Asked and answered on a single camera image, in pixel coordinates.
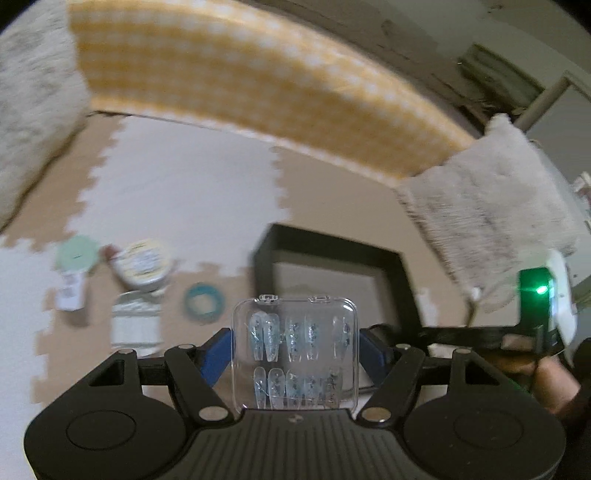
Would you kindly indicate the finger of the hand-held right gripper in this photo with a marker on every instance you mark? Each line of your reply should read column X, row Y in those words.
column 466, row 335

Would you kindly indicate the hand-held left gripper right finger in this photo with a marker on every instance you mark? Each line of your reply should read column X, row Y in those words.
column 371, row 353

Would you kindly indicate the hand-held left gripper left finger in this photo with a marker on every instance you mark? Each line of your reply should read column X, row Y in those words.
column 221, row 355

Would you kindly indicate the teal core clear tape roll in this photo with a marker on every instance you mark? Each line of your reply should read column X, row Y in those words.
column 189, row 302

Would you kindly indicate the clear press-on nail case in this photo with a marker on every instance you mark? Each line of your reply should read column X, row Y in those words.
column 295, row 350

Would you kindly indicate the glass jar with silver lid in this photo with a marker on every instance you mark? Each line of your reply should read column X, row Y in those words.
column 136, row 325

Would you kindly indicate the cream jar with yellow label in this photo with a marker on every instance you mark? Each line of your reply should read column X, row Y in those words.
column 143, row 265

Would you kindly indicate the black storage box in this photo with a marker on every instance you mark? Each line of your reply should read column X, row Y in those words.
column 323, row 237

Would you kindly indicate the mint green round lid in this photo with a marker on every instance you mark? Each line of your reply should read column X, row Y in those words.
column 76, row 254

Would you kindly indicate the person's right forearm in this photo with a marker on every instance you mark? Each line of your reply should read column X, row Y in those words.
column 581, row 415

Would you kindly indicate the person's right hand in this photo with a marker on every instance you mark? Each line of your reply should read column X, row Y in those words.
column 549, row 383

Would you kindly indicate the fluffy beige pillow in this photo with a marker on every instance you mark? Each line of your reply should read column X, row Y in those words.
column 489, row 207
column 32, row 115

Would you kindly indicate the brown cylinder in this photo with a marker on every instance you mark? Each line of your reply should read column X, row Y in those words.
column 111, row 254

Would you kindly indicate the small white box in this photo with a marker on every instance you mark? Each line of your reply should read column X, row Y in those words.
column 70, row 290

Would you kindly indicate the white foam puzzle mat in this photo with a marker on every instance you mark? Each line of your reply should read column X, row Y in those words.
column 184, row 175

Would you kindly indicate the wooden furniture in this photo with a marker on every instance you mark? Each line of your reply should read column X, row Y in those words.
column 498, row 78

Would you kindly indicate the yellow checkered cushion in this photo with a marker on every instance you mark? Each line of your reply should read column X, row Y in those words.
column 231, row 69

